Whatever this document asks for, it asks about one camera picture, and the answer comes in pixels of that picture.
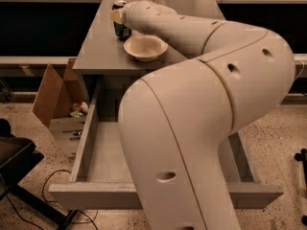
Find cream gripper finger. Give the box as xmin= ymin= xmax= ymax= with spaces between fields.
xmin=110 ymin=9 xmax=123 ymax=24

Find blue pepsi can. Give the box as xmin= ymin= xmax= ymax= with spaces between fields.
xmin=112 ymin=0 xmax=131 ymax=40

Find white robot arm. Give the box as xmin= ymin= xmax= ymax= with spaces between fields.
xmin=118 ymin=1 xmax=295 ymax=230

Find grey cabinet counter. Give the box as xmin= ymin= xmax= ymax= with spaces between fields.
xmin=73 ymin=0 xmax=224 ymax=101

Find grey open drawer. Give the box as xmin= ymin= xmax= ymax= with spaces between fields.
xmin=49 ymin=77 xmax=283 ymax=210

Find white paper bowl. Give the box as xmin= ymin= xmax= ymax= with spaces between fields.
xmin=124 ymin=34 xmax=168 ymax=62

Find crumpled trash in box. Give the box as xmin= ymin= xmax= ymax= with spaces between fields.
xmin=69 ymin=102 xmax=88 ymax=118

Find brown cardboard box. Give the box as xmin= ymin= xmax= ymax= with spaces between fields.
xmin=33 ymin=58 xmax=86 ymax=157

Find black office chair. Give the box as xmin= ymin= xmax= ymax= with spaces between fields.
xmin=0 ymin=119 xmax=78 ymax=230

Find black floor cable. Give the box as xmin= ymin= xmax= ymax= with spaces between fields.
xmin=0 ymin=169 xmax=100 ymax=230

